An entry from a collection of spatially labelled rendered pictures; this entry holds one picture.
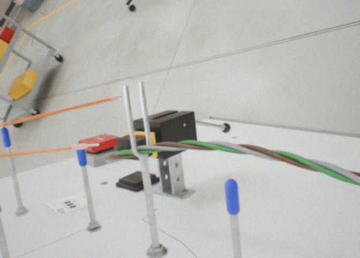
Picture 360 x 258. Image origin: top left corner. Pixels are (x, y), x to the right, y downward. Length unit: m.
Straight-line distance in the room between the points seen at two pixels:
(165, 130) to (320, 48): 1.68
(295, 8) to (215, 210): 1.98
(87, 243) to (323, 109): 1.53
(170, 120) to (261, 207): 0.13
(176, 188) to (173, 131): 0.07
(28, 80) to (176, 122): 4.01
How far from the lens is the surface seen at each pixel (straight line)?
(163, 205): 0.42
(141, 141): 0.38
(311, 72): 1.96
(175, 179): 0.44
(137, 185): 0.47
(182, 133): 0.42
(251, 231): 0.35
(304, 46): 2.09
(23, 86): 4.38
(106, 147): 0.60
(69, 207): 0.46
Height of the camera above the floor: 1.39
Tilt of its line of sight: 36 degrees down
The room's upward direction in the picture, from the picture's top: 55 degrees counter-clockwise
